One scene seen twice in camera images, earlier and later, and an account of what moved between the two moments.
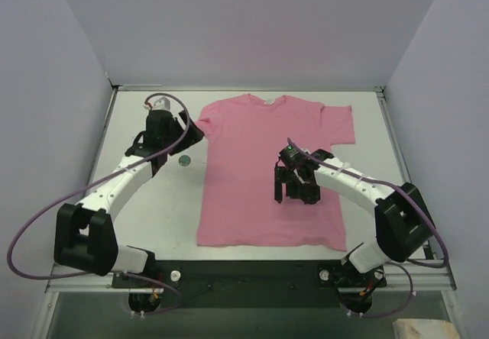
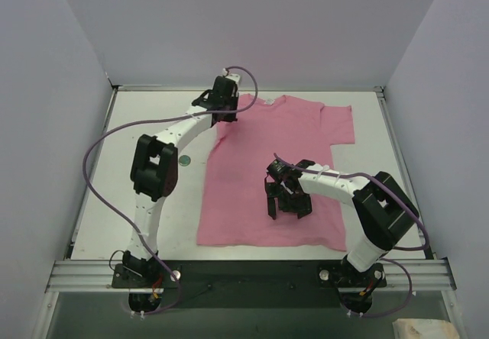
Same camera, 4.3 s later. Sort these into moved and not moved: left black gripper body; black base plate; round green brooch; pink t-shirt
Moved: left black gripper body
Not moved: round green brooch; pink t-shirt; black base plate
